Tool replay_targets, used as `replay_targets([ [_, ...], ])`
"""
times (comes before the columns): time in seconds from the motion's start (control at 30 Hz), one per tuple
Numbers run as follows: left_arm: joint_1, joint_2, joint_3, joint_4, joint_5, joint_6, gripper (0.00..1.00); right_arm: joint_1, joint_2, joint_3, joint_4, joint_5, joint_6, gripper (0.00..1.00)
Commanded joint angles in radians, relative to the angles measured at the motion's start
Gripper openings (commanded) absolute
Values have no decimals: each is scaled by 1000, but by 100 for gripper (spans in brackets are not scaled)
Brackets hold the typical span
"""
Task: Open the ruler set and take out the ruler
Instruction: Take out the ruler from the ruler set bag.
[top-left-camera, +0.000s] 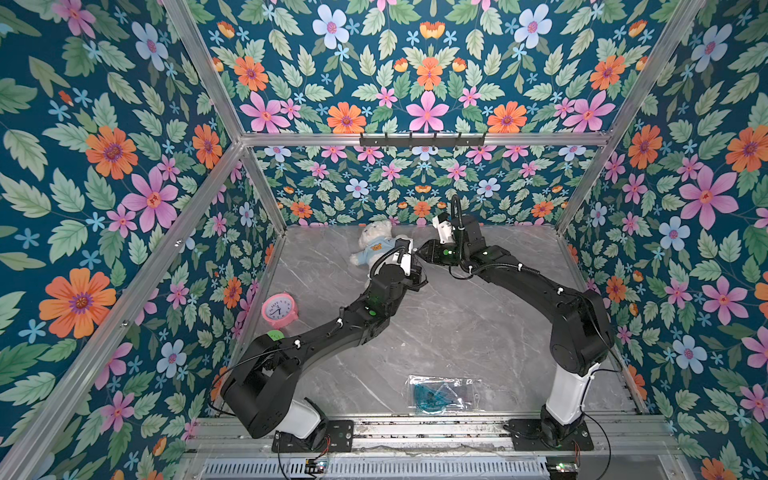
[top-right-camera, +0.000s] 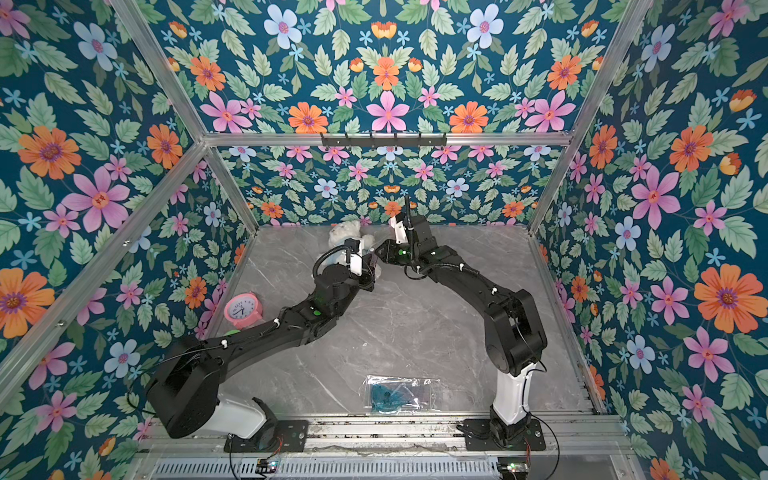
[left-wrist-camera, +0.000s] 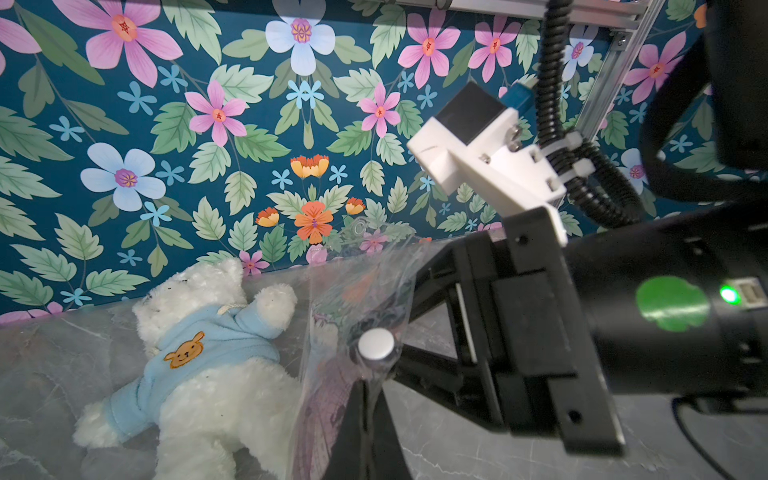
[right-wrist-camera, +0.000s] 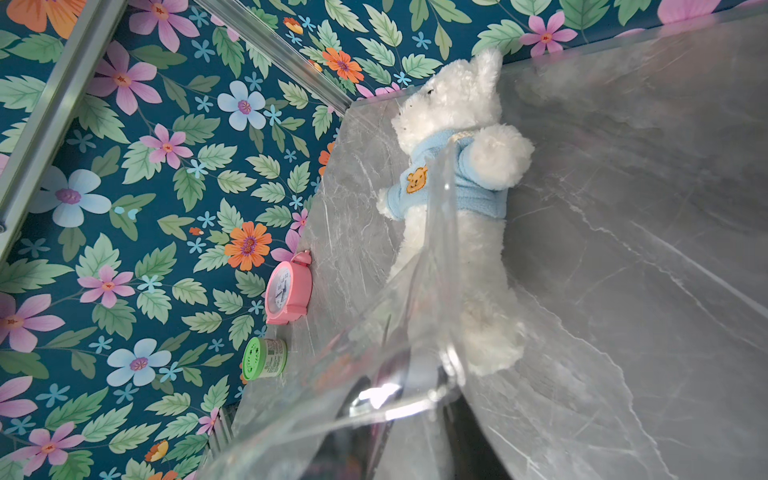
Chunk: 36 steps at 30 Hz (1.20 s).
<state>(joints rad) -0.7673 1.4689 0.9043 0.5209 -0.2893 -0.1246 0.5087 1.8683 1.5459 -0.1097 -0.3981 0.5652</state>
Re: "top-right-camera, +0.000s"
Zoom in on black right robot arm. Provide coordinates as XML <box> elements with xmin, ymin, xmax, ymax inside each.
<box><xmin>376</xmin><ymin>205</ymin><xmax>548</xmax><ymax>436</ymax></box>

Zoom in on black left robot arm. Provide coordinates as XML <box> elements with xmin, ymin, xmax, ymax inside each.
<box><xmin>146</xmin><ymin>241</ymin><xmax>377</xmax><ymax>450</ymax></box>

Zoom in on teal ruler set bag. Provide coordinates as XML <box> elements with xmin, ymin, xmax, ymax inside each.
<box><xmin>363</xmin><ymin>375</ymin><xmax>443</xmax><ymax>415</ymax></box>

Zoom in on white teddy bear blue shirt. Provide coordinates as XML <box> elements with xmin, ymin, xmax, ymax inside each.
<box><xmin>326</xmin><ymin>220</ymin><xmax>381</xmax><ymax>280</ymax></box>

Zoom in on pink alarm clock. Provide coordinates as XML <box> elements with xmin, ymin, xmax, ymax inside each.
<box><xmin>224</xmin><ymin>292</ymin><xmax>263</xmax><ymax>330</ymax></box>

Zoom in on white vent grille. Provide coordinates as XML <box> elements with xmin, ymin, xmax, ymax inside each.
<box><xmin>151</xmin><ymin>457</ymin><xmax>501</xmax><ymax>479</ymax></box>

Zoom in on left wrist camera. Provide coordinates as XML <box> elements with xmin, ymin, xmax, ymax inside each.
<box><xmin>344</xmin><ymin>238</ymin><xmax>363</xmax><ymax>277</ymax></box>

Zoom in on black hook rail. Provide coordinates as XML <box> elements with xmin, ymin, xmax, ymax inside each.
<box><xmin>320</xmin><ymin>133</ymin><xmax>448</xmax><ymax>149</ymax></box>

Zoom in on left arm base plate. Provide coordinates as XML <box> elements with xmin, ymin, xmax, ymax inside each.
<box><xmin>224</xmin><ymin>420</ymin><xmax>309</xmax><ymax>454</ymax></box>

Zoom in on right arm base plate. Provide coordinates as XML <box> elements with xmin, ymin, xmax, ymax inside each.
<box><xmin>457</xmin><ymin>418</ymin><xmax>546</xmax><ymax>452</ymax></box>

